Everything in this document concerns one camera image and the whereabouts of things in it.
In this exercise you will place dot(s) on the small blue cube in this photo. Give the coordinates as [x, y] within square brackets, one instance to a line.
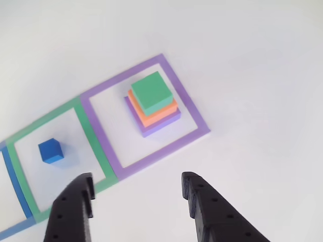
[50, 151]

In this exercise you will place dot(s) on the green cube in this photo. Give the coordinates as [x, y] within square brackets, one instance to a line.
[152, 92]

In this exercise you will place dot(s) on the purple square block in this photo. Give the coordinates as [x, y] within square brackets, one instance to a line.
[161, 127]

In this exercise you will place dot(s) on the orange square block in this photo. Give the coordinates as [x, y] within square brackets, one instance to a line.
[156, 117]

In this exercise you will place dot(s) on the blue square frame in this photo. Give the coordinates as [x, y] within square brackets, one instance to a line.
[15, 181]

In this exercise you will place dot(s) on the purple square frame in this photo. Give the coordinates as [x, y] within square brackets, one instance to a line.
[106, 136]

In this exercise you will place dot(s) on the green square frame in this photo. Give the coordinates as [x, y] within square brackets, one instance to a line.
[87, 128]

